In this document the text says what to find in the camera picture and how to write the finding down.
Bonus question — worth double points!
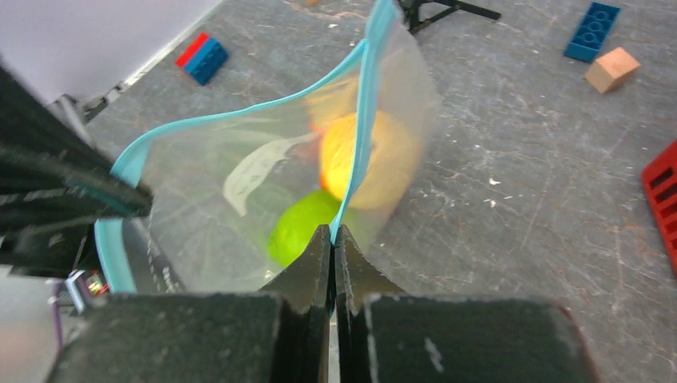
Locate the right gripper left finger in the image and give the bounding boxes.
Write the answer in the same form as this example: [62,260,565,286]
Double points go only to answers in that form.
[47,225,332,382]

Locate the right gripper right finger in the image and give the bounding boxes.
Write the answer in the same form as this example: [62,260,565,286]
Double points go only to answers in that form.
[334,227,600,382]

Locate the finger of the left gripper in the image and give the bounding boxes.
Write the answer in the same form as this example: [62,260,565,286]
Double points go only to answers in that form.
[1,69,153,238]

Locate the green apple toy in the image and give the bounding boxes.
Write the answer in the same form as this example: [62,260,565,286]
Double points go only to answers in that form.
[268,190,341,267]

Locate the clear zip top bag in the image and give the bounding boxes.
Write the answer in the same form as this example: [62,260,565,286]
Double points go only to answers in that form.
[94,1,440,294]

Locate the yellow lemon toy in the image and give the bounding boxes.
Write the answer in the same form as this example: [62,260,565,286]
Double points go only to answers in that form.
[319,112,422,210]

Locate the orange fruit toy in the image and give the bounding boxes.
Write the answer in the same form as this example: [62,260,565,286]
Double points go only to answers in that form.
[303,77,358,131]

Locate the red and blue bricks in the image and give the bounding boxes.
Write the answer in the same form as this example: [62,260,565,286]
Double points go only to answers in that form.
[175,33,229,86]

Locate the red plastic basket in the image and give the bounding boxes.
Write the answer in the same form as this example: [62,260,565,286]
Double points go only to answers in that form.
[640,140,677,274]

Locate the black tripod stand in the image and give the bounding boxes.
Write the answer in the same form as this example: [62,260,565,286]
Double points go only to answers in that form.
[398,0,502,35]

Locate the small wooden cube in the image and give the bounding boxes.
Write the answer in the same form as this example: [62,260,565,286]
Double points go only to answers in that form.
[584,47,641,94]

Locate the blue toy brick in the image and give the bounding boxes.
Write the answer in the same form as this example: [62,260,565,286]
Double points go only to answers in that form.
[564,2,621,63]

